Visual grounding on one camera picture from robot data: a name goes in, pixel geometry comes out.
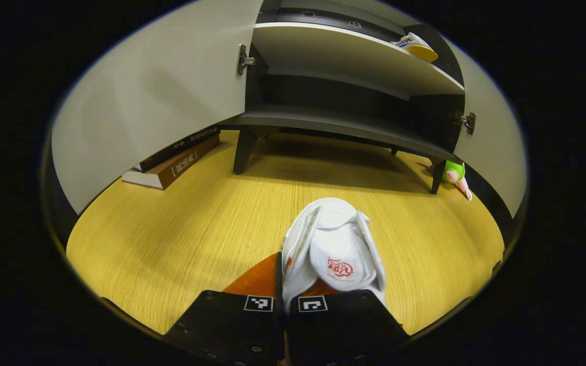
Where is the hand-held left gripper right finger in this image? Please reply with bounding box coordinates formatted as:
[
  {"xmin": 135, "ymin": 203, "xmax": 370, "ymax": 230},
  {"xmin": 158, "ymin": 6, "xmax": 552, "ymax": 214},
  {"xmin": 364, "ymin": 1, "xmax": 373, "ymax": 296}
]
[{"xmin": 284, "ymin": 279, "xmax": 409, "ymax": 366}]

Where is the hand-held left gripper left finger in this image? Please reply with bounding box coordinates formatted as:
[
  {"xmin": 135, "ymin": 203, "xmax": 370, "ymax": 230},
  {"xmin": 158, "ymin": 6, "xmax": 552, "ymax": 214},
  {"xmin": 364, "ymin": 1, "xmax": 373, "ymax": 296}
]
[{"xmin": 163, "ymin": 253, "xmax": 286, "ymax": 366}]

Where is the white shoe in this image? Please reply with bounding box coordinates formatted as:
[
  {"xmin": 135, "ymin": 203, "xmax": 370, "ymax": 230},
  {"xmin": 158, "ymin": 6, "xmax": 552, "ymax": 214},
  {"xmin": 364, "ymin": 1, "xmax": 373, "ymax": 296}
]
[
  {"xmin": 392, "ymin": 33, "xmax": 438, "ymax": 63},
  {"xmin": 281, "ymin": 198, "xmax": 387, "ymax": 311}
]

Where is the grey shoe cabinet door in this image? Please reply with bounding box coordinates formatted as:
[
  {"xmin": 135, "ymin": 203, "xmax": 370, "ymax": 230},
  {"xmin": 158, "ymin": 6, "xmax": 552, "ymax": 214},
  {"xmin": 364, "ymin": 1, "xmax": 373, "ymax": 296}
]
[
  {"xmin": 51, "ymin": 0, "xmax": 264, "ymax": 215},
  {"xmin": 446, "ymin": 40, "xmax": 528, "ymax": 218}
]

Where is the grey shoe cabinet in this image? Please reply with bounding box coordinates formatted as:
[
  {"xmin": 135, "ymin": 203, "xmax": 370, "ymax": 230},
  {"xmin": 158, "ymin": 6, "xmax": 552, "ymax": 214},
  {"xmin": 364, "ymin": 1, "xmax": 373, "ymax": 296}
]
[{"xmin": 220, "ymin": 0, "xmax": 469, "ymax": 195}]

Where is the green and pink plush toy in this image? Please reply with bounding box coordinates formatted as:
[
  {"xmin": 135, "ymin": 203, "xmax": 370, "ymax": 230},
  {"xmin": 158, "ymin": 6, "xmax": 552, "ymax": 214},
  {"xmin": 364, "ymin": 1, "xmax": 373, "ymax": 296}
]
[{"xmin": 442, "ymin": 161, "xmax": 473, "ymax": 201}]

